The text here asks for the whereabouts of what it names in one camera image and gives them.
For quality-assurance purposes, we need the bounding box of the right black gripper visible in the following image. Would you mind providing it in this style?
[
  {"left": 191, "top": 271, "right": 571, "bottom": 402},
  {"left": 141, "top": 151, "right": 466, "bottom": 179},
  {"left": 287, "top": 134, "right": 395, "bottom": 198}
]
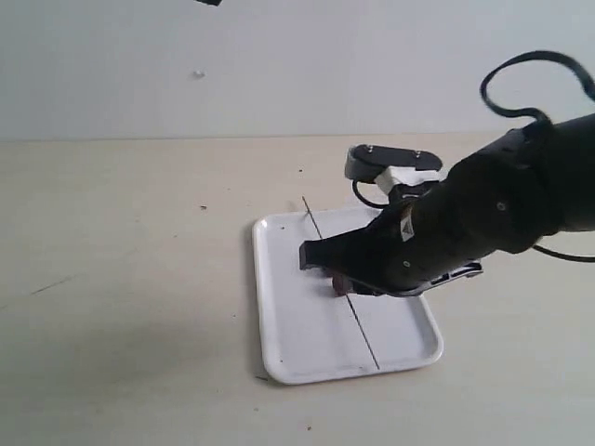
[{"left": 298, "top": 212, "right": 483, "bottom": 297}]

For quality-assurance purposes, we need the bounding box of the dried red date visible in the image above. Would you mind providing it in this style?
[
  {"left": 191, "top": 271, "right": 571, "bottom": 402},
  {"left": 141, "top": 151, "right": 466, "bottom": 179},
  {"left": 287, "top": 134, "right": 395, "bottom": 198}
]
[{"left": 331, "top": 274, "right": 355, "bottom": 297}]

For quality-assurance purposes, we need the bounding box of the thin metal skewer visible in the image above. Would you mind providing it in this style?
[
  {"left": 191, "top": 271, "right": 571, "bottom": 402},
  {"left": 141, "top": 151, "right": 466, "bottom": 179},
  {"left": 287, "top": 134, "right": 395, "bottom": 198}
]
[{"left": 301, "top": 196, "right": 380, "bottom": 371}]

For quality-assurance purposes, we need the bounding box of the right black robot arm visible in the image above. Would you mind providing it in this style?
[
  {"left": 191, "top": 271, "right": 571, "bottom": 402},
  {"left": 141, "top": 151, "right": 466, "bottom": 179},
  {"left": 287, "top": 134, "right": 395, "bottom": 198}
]
[{"left": 299, "top": 115, "right": 594, "bottom": 297}]

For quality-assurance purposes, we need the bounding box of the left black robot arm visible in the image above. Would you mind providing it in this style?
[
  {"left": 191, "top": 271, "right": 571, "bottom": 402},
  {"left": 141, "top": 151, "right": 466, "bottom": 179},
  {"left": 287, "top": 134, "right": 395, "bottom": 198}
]
[{"left": 196, "top": 0, "right": 222, "bottom": 7}]

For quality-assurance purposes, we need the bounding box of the white rectangular plastic tray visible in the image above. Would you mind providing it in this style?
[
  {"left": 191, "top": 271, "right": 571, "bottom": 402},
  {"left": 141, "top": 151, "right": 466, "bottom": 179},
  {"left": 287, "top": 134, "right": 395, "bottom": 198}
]
[{"left": 252, "top": 207, "right": 443, "bottom": 385}]

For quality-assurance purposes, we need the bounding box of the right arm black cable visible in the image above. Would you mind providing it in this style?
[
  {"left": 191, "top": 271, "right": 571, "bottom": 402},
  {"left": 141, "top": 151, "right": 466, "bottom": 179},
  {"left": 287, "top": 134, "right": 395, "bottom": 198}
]
[{"left": 478, "top": 49, "right": 595, "bottom": 264}]

